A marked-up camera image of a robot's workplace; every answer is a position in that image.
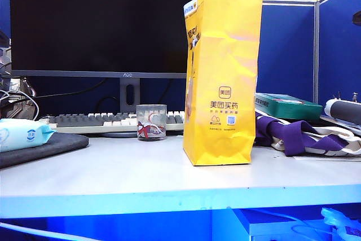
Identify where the black computer monitor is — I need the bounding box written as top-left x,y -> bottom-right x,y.
9,0 -> 232,139

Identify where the white drawer cabinet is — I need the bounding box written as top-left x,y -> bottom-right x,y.
236,209 -> 339,241

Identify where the yellow paper bag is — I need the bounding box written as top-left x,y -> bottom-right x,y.
182,0 -> 263,166

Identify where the green cardboard box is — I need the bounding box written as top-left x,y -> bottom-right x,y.
254,92 -> 323,120

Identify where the dark grey felt pad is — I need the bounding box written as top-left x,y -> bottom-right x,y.
0,132 -> 90,169

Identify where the blue wet wipes pack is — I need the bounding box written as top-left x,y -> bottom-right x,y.
0,118 -> 57,153

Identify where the clear glass cup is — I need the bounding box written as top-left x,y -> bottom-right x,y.
136,104 -> 167,141

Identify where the white looped cable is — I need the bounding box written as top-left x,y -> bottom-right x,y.
0,90 -> 40,120

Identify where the grey partition post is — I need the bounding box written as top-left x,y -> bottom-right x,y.
312,0 -> 321,103

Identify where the translucent plastic bag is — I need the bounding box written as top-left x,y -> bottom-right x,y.
320,207 -> 361,241

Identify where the grey white cylindrical device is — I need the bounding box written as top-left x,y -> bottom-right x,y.
324,98 -> 361,125

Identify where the purple white tote bag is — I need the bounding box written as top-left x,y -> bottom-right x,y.
252,111 -> 361,157

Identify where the grey white keyboard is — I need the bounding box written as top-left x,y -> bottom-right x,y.
39,110 -> 186,134

